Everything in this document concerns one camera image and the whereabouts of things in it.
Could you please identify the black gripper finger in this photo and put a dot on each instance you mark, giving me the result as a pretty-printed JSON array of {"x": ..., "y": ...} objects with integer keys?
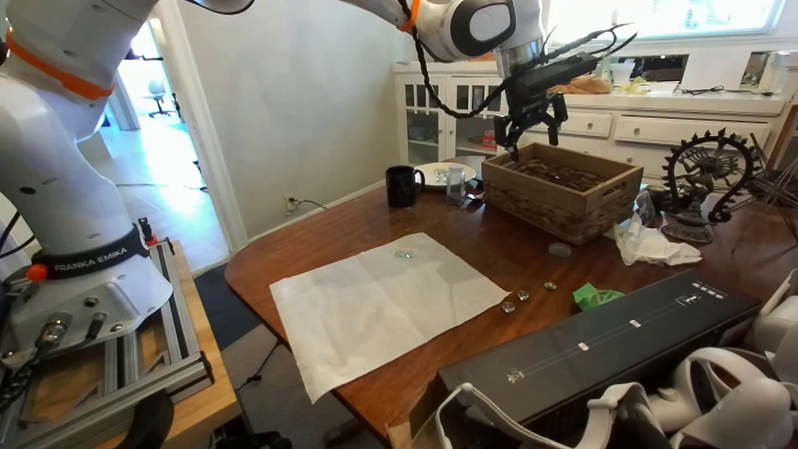
[
  {"x": 506, "y": 135},
  {"x": 557, "y": 107}
]

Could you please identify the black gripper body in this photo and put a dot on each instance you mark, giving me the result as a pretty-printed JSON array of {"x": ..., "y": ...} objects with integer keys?
[{"x": 532, "y": 84}]

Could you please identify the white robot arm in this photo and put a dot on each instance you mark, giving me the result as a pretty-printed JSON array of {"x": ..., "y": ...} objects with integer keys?
[{"x": 90, "y": 274}]

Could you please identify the wooden crate basket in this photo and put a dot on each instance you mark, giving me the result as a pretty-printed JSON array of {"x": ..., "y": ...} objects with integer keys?
[{"x": 563, "y": 193}]

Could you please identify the white cabinet with glass doors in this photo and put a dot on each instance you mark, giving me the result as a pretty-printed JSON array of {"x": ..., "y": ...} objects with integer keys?
[{"x": 446, "y": 114}]

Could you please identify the clear drinking glass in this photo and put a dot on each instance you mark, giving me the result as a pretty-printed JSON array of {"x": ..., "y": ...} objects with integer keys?
[{"x": 455, "y": 186}]

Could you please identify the white plate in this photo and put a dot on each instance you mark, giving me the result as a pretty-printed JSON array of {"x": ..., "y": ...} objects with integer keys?
[{"x": 436, "y": 173}]

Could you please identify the white drawer sideboard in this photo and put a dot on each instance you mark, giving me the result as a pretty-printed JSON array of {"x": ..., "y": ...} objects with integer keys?
[{"x": 642, "y": 127}]

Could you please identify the black mug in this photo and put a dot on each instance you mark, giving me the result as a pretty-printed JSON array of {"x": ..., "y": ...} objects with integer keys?
[{"x": 403, "y": 186}]

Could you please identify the grey flat stone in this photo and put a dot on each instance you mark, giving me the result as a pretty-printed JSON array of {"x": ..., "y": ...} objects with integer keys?
[{"x": 560, "y": 250}]

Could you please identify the crumpled white tissue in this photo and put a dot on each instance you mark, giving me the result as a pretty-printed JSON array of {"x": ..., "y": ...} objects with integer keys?
[{"x": 648, "y": 246}]

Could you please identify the clear glass bead on paper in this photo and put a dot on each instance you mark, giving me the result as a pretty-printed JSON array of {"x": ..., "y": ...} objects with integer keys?
[{"x": 405, "y": 252}]

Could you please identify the dark metal statue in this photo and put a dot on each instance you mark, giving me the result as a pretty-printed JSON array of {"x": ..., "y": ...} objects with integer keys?
[{"x": 704, "y": 175}]

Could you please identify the green snack wrapper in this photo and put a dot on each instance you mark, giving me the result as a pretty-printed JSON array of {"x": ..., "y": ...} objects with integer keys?
[{"x": 588, "y": 298}]

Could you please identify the white paper sheet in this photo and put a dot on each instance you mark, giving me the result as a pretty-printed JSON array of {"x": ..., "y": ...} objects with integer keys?
[{"x": 354, "y": 314}]

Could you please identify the long black box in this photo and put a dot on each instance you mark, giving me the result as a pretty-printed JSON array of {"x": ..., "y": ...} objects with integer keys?
[{"x": 541, "y": 379}]

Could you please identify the wooden side table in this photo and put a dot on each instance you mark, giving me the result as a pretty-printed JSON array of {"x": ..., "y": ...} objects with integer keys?
[{"x": 182, "y": 414}]

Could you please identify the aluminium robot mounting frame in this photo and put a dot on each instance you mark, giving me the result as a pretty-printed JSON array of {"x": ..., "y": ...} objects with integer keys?
[{"x": 82, "y": 363}]

